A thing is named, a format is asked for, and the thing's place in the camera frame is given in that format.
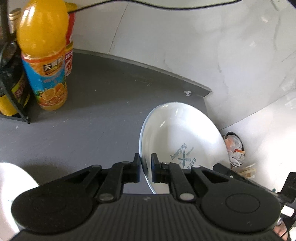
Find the small white patterned plate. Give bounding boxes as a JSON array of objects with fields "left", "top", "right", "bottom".
[{"left": 139, "top": 102, "right": 230, "bottom": 194}]

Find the person's right hand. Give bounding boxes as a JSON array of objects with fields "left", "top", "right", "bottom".
[{"left": 273, "top": 218, "right": 292, "bottom": 241}]

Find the brown pot with packets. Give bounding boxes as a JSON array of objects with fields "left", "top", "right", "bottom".
[{"left": 223, "top": 132, "right": 245, "bottom": 168}]

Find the red label bottle behind juice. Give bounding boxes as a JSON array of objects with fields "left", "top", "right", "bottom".
[{"left": 65, "top": 2, "right": 77, "bottom": 76}]

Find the black metal shelf rack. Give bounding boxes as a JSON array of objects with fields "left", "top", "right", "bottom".
[{"left": 0, "top": 0, "right": 32, "bottom": 124}]

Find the orange juice bottle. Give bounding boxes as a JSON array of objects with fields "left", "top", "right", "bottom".
[{"left": 16, "top": 1, "right": 68, "bottom": 111}]

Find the black power cable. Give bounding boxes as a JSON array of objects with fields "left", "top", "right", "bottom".
[{"left": 68, "top": 0, "right": 243, "bottom": 14}]

